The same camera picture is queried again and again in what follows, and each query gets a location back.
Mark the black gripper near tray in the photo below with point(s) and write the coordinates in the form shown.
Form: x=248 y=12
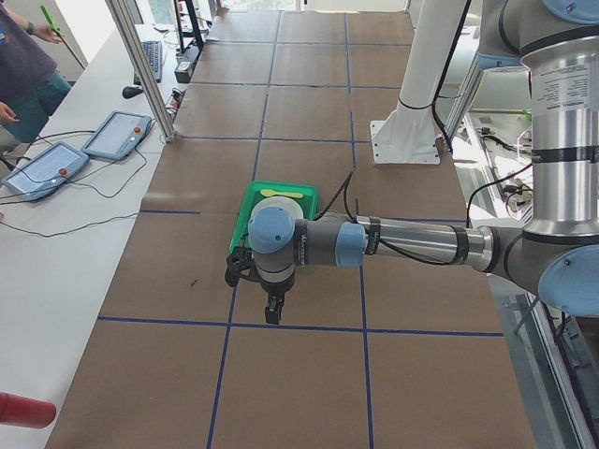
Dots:
x=275 y=294

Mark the silver blue robot arm near tray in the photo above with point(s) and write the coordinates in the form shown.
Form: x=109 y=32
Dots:
x=555 y=255

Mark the white round plate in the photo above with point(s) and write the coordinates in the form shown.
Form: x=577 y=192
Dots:
x=289 y=204

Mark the green plastic tray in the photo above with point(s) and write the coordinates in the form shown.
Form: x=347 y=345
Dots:
x=309 y=204

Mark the blue teach pendant far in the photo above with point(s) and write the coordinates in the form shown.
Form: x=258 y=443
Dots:
x=118 y=135

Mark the blue teach pendant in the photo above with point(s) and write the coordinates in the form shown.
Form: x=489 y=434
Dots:
x=118 y=135
x=45 y=173

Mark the black computer mouse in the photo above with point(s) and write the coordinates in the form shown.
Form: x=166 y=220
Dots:
x=131 y=91

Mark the blue teach pendant near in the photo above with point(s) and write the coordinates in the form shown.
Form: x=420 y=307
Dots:
x=45 y=173

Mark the red cylinder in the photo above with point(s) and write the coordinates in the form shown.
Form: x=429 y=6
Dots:
x=20 y=411

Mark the black keyboard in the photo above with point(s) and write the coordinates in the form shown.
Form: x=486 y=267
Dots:
x=153 y=52

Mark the person in purple shirt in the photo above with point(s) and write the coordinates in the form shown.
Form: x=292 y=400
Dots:
x=32 y=88

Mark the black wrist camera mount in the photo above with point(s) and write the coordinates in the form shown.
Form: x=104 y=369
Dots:
x=240 y=265

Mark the aluminium frame post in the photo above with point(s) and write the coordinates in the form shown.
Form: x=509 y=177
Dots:
x=128 y=32

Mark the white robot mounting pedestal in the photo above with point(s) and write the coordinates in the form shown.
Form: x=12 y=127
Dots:
x=407 y=135

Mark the green handled stick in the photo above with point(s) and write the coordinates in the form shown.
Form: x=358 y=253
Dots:
x=56 y=30

